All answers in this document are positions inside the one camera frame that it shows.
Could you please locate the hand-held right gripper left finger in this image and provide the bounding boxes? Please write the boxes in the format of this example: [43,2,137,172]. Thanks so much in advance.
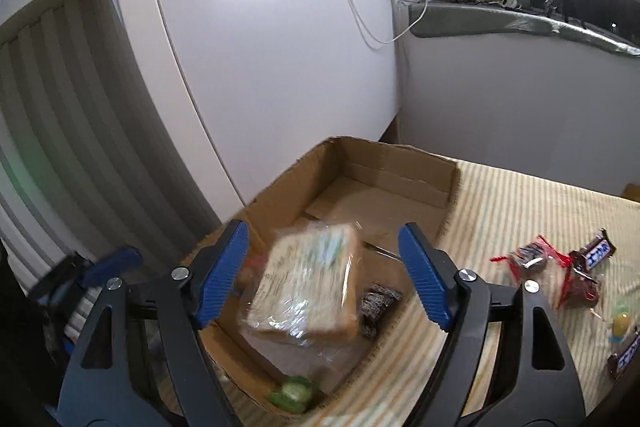
[57,219,251,427]

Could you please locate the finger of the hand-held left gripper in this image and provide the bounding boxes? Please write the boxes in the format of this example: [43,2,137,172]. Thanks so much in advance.
[30,246,144,304]

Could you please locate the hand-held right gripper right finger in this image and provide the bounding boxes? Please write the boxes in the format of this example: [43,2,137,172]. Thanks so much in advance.
[397,222,586,427]

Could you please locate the small black patterned packet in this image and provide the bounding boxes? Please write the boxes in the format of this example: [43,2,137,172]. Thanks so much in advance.
[357,282,405,339]

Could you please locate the sandwich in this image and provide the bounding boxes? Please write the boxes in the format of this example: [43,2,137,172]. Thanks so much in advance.
[238,221,364,346]

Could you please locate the cardboard box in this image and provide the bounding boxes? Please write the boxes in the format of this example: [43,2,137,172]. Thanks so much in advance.
[177,136,461,418]

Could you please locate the red-wrapped dark candy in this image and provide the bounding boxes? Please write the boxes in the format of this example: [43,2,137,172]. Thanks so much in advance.
[555,264,606,311]
[489,234,574,281]

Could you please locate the green candy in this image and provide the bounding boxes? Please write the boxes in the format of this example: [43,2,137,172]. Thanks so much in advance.
[266,374,317,414]

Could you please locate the brown chocolate bar packet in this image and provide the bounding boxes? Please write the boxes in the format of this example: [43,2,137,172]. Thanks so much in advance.
[569,228,617,276]
[606,331,640,381]

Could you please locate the yellow jelly cup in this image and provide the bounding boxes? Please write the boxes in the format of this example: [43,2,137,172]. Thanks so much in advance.
[608,301,639,343]

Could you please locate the striped yellow bed sheet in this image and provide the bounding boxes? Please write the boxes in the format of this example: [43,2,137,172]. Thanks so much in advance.
[165,159,640,427]

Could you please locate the white wardrobe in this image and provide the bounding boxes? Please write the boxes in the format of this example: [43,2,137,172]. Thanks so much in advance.
[100,0,401,224]

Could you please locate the grey windowsill mat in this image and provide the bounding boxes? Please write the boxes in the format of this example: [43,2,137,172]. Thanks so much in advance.
[407,0,640,58]

